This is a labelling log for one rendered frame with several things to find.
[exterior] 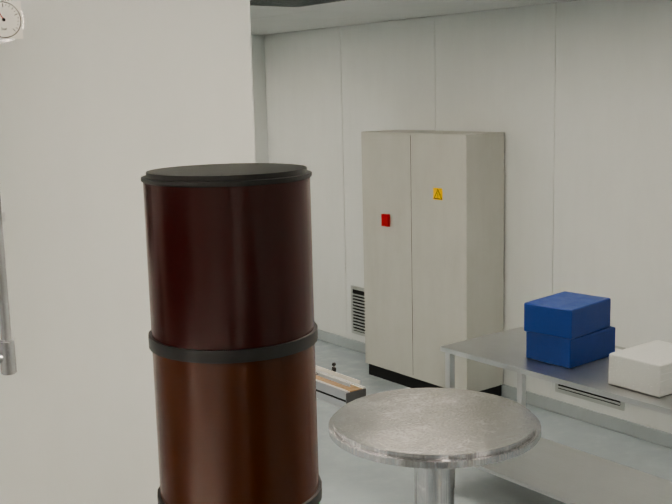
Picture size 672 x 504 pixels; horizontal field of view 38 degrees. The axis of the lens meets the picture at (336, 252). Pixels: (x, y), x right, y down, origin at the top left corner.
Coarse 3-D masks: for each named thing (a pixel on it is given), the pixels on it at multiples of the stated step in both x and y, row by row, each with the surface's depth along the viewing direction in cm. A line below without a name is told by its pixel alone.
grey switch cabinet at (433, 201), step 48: (384, 144) 769; (432, 144) 726; (480, 144) 707; (384, 192) 776; (432, 192) 732; (480, 192) 712; (384, 240) 783; (432, 240) 738; (480, 240) 718; (384, 288) 791; (432, 288) 745; (480, 288) 724; (384, 336) 798; (432, 336) 751; (480, 336) 730; (432, 384) 761; (480, 384) 736
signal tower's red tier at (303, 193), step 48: (144, 192) 28; (192, 192) 26; (240, 192) 26; (288, 192) 27; (192, 240) 26; (240, 240) 26; (288, 240) 27; (192, 288) 27; (240, 288) 27; (288, 288) 27; (192, 336) 27; (240, 336) 27; (288, 336) 28
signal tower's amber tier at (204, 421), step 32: (160, 384) 28; (192, 384) 27; (224, 384) 27; (256, 384) 27; (288, 384) 28; (160, 416) 28; (192, 416) 27; (224, 416) 27; (256, 416) 27; (288, 416) 28; (160, 448) 29; (192, 448) 28; (224, 448) 27; (256, 448) 27; (288, 448) 28; (160, 480) 29; (192, 480) 28; (224, 480) 27; (256, 480) 28; (288, 480) 28
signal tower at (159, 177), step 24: (168, 168) 29; (192, 168) 29; (216, 168) 29; (240, 168) 29; (264, 168) 28; (288, 168) 28; (312, 336) 28; (192, 360) 27; (216, 360) 27; (240, 360) 27
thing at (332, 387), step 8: (320, 368) 501; (320, 376) 491; (328, 376) 485; (336, 376) 491; (344, 376) 485; (320, 384) 487; (328, 384) 483; (336, 384) 484; (344, 384) 475; (352, 384) 483; (320, 392) 488; (328, 392) 482; (336, 392) 477; (344, 392) 472; (352, 392) 473; (360, 392) 476; (328, 400) 483; (336, 400) 478; (344, 400) 472; (352, 400) 474
